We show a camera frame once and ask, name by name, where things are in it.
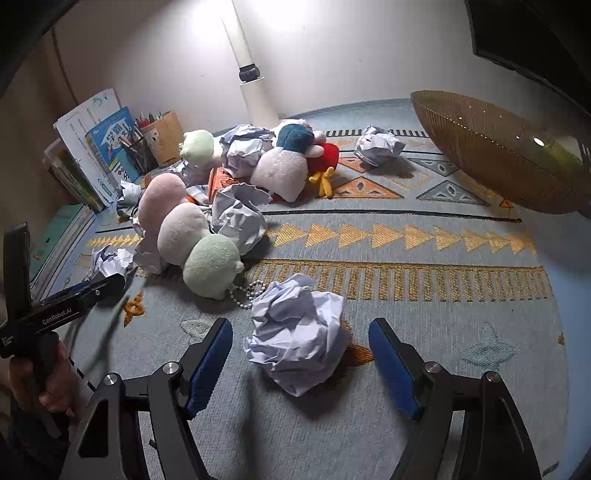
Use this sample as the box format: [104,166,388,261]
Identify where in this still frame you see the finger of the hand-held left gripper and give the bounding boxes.
[44,274,127,309]

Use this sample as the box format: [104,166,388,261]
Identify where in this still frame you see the red plush toy yellow legs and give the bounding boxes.
[305,142,340,199]

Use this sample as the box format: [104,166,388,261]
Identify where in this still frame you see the wicker basket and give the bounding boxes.
[410,90,591,215]

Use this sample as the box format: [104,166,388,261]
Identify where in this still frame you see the black monitor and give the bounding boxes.
[464,0,591,90]

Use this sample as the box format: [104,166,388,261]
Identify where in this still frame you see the blue patterned woven mat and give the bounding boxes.
[28,99,568,480]

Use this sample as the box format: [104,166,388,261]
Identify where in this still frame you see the wooden pen holder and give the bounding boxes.
[141,110,184,168]

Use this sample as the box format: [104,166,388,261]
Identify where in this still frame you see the blue and white plush toy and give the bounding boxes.
[249,119,331,204]

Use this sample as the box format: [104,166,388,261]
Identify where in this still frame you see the stack of books and booklets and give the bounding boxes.
[53,88,123,208]

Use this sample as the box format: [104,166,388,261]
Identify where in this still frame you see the large white paper ball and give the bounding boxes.
[244,273,354,398]

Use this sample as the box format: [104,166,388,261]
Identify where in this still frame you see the flat stack of teal books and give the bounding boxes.
[28,203,98,296]

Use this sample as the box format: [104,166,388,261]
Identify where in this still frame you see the bunch of pens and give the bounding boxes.
[134,110,163,131]

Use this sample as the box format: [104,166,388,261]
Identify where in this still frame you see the pink white green dango plush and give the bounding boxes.
[137,173,269,311]
[179,130,223,174]

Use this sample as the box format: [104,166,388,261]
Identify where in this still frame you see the bunch of coloured pencils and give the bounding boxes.
[117,124,146,149]

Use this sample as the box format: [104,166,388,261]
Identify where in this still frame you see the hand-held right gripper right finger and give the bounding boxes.
[368,318,543,480]

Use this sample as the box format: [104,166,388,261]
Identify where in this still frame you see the white desk lamp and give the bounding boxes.
[222,18,280,127]

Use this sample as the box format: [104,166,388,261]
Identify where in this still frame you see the black mesh pen cup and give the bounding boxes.
[121,136,160,175]

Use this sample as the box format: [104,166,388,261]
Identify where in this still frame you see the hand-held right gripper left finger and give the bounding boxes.
[60,318,234,480]

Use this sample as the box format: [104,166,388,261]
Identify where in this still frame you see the blue book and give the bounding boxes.
[84,107,141,204]

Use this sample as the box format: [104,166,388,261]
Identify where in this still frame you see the row of green books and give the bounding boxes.
[44,138,105,213]

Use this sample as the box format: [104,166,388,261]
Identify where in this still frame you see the person's left hand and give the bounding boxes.
[7,342,88,417]

